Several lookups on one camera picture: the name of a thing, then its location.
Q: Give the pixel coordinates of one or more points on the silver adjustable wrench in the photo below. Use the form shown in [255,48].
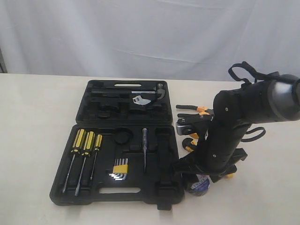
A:
[139,100]

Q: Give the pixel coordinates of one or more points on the black plastic tool case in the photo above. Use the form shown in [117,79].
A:
[120,122]

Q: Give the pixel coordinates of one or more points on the yellow utility knife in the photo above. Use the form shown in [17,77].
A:
[189,144]

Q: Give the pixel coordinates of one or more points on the large yellow black screwdriver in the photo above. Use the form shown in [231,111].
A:
[75,150]

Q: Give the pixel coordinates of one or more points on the orange black handled pliers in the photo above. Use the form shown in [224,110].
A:
[201,112]

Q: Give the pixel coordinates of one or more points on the middle yellow black screwdriver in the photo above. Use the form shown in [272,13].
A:
[88,144]

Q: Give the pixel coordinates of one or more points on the yellow tape measure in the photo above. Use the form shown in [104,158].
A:
[194,136]

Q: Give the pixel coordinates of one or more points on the small yellow black screwdriver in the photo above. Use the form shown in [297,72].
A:
[97,147]

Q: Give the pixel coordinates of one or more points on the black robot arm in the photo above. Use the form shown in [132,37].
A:
[221,129]

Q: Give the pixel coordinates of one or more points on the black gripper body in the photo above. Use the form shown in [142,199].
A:
[214,164]

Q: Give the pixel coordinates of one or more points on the black electrical tape roll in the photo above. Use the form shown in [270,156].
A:
[198,185]

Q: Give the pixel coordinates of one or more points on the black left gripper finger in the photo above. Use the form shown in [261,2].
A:
[185,165]

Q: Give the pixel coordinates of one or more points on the clear handle tester screwdriver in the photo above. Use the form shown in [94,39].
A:
[145,146]

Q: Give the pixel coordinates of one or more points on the white backdrop curtain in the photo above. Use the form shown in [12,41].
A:
[161,39]

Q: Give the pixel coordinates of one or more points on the claw hammer black handle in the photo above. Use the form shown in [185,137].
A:
[159,91]

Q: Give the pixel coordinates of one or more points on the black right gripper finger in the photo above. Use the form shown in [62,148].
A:
[229,170]

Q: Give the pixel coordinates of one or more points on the hex key set yellow holder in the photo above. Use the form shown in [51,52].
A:
[120,169]

